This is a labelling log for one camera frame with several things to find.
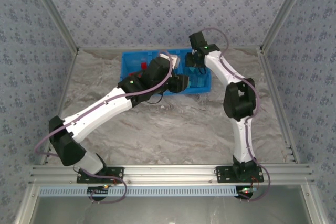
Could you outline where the grey metal shelf panel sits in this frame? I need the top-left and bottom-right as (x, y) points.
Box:
(28, 185), (313, 224)

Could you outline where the thin black camera cable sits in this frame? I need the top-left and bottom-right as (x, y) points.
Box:
(145, 93), (165, 104)

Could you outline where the aluminium frame post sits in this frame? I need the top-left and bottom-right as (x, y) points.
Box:
(25, 0), (80, 52)
(259, 0), (313, 52)

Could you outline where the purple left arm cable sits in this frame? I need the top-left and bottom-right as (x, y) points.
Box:
(34, 49), (174, 157)

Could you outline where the wide aluminium mounting rail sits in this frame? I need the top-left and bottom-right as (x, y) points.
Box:
(28, 164), (315, 186)

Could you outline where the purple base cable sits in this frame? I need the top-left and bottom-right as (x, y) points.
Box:
(237, 158), (271, 203)
(88, 173), (129, 205)

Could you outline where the blue long lego brick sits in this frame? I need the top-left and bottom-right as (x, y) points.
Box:
(189, 74), (206, 88)

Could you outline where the slotted pale blue cable duct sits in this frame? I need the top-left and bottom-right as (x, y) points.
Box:
(38, 185), (243, 198)

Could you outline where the aluminium table edge rail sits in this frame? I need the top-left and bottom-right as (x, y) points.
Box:
(258, 48), (300, 164)
(77, 46), (263, 51)

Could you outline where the black round base with LED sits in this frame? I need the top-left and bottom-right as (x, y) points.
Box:
(237, 185), (259, 201)
(87, 186), (110, 202)

